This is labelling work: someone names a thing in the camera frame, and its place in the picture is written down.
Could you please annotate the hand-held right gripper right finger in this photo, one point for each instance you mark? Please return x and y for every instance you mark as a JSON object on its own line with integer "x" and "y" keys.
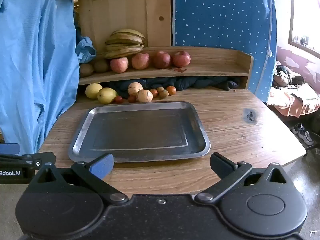
{"x": 221, "y": 164}

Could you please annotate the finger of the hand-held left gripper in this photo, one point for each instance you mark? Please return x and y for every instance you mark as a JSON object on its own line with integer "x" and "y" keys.
{"x": 9, "y": 149}
{"x": 42, "y": 159}

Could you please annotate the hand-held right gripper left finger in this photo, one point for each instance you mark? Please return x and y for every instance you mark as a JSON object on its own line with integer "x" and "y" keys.
{"x": 103, "y": 165}

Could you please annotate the rectangular metal tray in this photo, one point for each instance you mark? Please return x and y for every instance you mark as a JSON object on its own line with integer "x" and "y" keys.
{"x": 140, "y": 130}

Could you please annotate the small red fruit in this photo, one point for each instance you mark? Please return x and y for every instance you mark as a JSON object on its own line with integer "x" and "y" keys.
{"x": 131, "y": 98}
{"x": 118, "y": 99}

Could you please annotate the striped tan pepino melon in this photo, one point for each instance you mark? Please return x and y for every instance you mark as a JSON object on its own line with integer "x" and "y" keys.
{"x": 135, "y": 87}
{"x": 144, "y": 96}

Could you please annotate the small orange tangerine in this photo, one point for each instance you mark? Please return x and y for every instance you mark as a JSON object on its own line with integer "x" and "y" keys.
{"x": 171, "y": 90}
{"x": 154, "y": 93}

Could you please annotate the small tan longan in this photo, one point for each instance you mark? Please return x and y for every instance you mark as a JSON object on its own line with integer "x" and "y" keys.
{"x": 160, "y": 89}
{"x": 164, "y": 94}

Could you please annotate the light blue hanging cloth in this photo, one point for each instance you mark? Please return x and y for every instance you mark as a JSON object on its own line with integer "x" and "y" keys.
{"x": 37, "y": 67}

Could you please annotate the dark blue cloth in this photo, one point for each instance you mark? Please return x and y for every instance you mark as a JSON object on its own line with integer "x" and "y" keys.
{"x": 190, "y": 82}

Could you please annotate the grey sneakers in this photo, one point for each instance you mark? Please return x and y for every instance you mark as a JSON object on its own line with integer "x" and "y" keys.
{"x": 303, "y": 133}

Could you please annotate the orange cloth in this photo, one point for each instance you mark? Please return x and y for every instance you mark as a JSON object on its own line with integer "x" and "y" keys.
{"x": 292, "y": 100}

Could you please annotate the brown kiwi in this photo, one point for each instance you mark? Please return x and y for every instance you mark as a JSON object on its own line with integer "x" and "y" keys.
{"x": 86, "y": 70}
{"x": 101, "y": 66}

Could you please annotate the wooden desk shelf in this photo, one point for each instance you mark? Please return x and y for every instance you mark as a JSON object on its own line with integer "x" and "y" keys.
{"x": 215, "y": 65}

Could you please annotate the red apple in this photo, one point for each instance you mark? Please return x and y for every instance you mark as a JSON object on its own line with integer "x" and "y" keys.
{"x": 181, "y": 59}
{"x": 119, "y": 65}
{"x": 140, "y": 61}
{"x": 162, "y": 59}

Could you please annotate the dark clothes pile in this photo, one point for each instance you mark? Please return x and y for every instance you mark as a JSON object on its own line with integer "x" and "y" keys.
{"x": 285, "y": 76}

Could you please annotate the crumpled blue plastic bag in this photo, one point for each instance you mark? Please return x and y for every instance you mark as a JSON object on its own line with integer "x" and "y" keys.
{"x": 86, "y": 50}

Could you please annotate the bunch of bananas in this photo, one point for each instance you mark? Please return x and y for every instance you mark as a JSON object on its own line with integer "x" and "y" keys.
{"x": 125, "y": 43}

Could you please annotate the blue polka dot board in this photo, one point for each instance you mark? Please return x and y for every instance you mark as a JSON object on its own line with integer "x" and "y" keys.
{"x": 220, "y": 17}

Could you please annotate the light wooden cabinet panel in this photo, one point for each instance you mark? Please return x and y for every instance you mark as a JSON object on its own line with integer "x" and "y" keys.
{"x": 120, "y": 10}

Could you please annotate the window with wooden frame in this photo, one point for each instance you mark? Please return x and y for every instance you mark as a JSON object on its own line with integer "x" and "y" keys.
{"x": 306, "y": 12}

